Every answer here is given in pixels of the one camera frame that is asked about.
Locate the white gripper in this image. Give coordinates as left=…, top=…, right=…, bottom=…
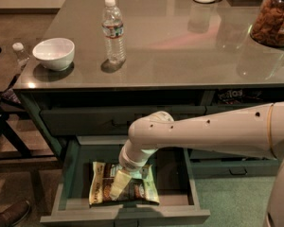
left=110, top=144, right=157, bottom=201

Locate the clear jar of snacks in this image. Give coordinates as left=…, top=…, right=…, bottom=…
left=250, top=0, right=284, bottom=47

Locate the open grey middle drawer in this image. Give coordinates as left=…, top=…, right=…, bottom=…
left=41, top=139, right=210, bottom=227

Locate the brown chip bag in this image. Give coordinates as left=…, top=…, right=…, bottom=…
left=89, top=162, right=160, bottom=205

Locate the dark wooden side table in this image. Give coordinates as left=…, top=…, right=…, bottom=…
left=0, top=43, right=62, bottom=168

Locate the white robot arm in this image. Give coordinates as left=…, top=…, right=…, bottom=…
left=118, top=102, right=284, bottom=227

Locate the brown leather shoe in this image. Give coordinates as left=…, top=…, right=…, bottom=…
left=0, top=200, right=31, bottom=227

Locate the dark snack bag in drawer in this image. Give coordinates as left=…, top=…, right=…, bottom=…
left=216, top=89, right=262, bottom=105

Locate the white ceramic bowl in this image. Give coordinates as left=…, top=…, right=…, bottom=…
left=32, top=38, right=75, bottom=71

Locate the grey top left drawer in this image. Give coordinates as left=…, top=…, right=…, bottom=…
left=40, top=105, right=205, bottom=136

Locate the clear plastic water bottle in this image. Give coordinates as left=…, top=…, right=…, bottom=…
left=101, top=0, right=126, bottom=64

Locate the small bottle on side table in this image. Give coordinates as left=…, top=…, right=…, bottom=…
left=12, top=43, right=30, bottom=69

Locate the grey bottom right drawer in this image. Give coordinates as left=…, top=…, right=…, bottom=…
left=191, top=160, right=280, bottom=179

